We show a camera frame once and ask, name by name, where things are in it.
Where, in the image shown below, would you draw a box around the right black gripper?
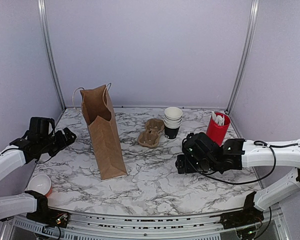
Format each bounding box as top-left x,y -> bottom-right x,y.
175,154 -> 220,174

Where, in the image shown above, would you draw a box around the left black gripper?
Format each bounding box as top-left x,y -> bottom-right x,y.
38,127 -> 76,158

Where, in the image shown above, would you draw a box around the brown paper bag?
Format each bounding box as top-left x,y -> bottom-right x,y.
72,84 -> 128,180

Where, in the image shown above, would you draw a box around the cardboard cup carrier tray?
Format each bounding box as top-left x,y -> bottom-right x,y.
137,118 -> 165,148

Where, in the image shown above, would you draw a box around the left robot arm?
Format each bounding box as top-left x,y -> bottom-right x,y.
0,117 -> 77,226

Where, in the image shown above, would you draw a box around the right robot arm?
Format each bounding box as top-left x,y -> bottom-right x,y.
175,132 -> 300,229

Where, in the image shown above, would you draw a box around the red cylindrical container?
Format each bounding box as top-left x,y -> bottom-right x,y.
206,112 -> 231,146

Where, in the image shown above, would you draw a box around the white packets in container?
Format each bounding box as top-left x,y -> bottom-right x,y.
211,111 -> 225,126

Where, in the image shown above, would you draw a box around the stack of paper cups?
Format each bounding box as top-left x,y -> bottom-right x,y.
163,106 -> 183,140

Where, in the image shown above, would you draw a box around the orange white bowl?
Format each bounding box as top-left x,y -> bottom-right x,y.
26,174 -> 52,197

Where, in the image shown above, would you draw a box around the front aluminium rail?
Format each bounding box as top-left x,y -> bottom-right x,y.
0,206 -> 291,240

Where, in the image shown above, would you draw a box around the left aluminium frame post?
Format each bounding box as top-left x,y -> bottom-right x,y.
37,0 -> 66,112

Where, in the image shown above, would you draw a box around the aluminium frame post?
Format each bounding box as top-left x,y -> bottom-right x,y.
37,0 -> 66,112
225,0 -> 260,115

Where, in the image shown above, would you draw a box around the right aluminium frame post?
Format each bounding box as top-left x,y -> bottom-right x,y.
225,0 -> 260,115

